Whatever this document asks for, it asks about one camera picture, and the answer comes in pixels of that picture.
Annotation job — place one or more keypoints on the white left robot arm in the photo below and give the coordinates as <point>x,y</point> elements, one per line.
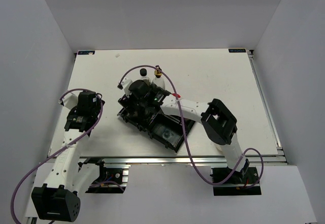
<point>58,199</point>

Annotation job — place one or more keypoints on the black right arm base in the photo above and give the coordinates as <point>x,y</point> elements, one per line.
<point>235,185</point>

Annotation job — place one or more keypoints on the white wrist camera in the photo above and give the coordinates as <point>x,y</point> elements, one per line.
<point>124,85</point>
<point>69,101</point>

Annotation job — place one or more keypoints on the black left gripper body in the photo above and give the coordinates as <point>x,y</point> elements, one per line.
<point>96,108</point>

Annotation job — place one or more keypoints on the red-label black-cap bottle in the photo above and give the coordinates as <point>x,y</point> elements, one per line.
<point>143,75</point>

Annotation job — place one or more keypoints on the blue table sticker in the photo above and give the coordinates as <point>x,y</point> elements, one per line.
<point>237,50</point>
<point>86,52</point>

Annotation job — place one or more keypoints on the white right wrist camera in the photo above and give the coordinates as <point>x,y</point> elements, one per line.
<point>124,85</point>

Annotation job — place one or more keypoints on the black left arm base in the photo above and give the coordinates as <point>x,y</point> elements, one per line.
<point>109,181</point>

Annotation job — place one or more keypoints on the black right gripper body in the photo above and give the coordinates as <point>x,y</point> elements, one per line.
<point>136,104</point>

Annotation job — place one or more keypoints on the clear glass oil bottle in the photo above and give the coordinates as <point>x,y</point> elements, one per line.
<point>158,78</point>

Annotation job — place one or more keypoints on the blue left table sticker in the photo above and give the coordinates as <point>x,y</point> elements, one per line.
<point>86,52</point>

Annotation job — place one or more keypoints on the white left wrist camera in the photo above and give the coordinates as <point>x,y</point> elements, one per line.
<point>69,101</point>

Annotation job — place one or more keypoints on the aluminium right table rail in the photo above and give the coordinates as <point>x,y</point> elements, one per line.
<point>266,106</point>

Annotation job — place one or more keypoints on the black four-compartment tray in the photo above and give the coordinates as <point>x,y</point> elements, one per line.
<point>167,129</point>

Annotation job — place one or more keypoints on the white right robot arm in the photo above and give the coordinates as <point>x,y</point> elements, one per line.
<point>219,124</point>

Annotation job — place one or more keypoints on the aluminium table rail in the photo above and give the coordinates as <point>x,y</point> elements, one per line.
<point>178,160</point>
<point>266,106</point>

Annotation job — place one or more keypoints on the aluminium front table rail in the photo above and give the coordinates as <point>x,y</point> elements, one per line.
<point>178,160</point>

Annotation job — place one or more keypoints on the blue right table sticker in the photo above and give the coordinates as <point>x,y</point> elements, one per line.
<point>237,50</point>

